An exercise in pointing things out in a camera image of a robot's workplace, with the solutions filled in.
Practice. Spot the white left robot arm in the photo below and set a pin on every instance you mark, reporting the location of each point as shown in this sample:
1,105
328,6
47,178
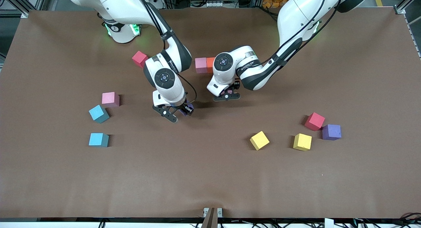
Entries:
296,17

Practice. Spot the yellow foam cube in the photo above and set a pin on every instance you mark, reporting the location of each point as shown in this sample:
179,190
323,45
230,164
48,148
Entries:
302,142
259,140

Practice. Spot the large table cover mat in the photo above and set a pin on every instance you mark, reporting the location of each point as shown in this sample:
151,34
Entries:
210,175

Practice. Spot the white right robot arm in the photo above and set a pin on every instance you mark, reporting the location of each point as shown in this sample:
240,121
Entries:
125,7

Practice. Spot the orange foam cube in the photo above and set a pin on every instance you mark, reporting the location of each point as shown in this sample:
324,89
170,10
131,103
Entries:
210,65

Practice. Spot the purple foam cube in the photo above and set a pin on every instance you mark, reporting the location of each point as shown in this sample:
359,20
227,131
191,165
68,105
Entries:
331,132
189,113

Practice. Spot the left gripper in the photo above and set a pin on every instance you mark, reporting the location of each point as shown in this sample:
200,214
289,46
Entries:
234,87

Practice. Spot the aluminium side rail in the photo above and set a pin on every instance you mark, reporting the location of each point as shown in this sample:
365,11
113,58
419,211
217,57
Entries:
415,40

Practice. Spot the aluminium frame post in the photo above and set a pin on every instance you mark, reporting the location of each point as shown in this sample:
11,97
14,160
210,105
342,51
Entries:
404,6
16,2

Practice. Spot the small white box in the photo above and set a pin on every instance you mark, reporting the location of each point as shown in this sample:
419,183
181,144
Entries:
329,223

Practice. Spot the metal table edge bracket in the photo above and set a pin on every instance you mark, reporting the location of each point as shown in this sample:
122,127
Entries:
212,215

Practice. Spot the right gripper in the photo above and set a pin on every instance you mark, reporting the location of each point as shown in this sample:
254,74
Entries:
186,107

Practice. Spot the red foam cube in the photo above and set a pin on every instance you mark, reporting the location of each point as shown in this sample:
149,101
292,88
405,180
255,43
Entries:
140,59
314,121

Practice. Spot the blue foam cube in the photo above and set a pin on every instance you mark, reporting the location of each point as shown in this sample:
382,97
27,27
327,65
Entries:
98,114
98,139

